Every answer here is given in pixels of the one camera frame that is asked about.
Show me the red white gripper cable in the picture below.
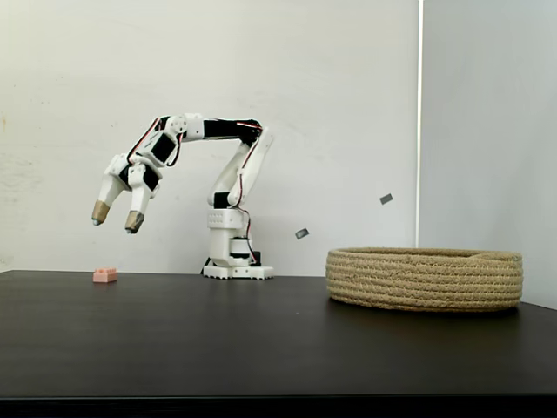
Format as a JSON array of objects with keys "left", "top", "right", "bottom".
[{"left": 125, "top": 116, "right": 184, "bottom": 169}]

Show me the woven rope basket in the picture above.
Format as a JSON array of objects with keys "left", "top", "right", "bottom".
[{"left": 325, "top": 246, "right": 524, "bottom": 313}]

